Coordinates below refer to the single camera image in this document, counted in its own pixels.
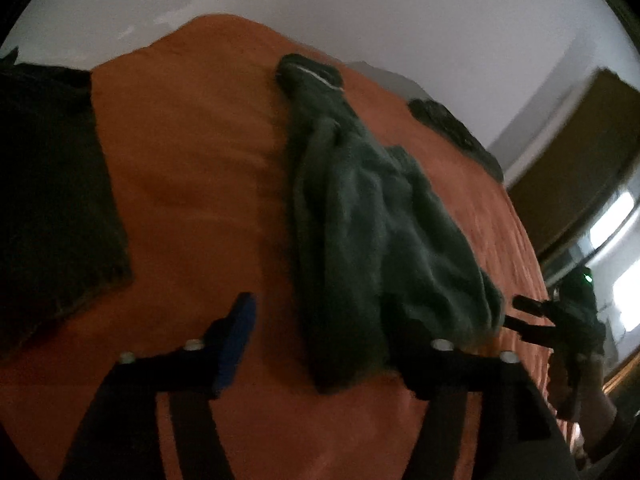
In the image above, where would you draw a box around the dark grey fleece garment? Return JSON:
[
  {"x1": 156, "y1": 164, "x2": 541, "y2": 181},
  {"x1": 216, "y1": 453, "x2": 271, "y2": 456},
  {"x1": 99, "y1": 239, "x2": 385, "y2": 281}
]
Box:
[{"x1": 276, "y1": 53, "x2": 504, "y2": 393}]

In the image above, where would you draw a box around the dark folded clothes pile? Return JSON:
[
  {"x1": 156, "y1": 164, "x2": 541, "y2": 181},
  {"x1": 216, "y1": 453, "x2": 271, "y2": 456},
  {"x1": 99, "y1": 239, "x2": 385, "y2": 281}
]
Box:
[{"x1": 408, "y1": 99, "x2": 503, "y2": 183}]

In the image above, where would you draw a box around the person's right hand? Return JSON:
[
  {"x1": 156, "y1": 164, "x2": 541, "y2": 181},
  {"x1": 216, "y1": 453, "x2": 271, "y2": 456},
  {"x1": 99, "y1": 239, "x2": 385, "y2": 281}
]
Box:
[{"x1": 547, "y1": 352, "x2": 617, "y2": 450}]

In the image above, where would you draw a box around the brown wooden door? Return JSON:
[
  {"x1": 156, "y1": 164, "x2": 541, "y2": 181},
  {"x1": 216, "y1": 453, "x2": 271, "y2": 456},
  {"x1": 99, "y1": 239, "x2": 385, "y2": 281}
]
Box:
[{"x1": 509, "y1": 70, "x2": 639, "y2": 263}]

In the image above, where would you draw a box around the black garment at bed edge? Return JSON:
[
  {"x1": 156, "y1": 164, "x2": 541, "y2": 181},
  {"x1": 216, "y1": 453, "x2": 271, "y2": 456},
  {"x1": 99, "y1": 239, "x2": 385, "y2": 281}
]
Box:
[{"x1": 1, "y1": 50, "x2": 132, "y2": 356}]

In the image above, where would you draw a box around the orange fleece bed blanket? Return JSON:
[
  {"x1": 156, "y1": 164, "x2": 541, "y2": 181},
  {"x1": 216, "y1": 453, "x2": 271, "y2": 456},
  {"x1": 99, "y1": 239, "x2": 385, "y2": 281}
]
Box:
[{"x1": 0, "y1": 13, "x2": 572, "y2": 480}]

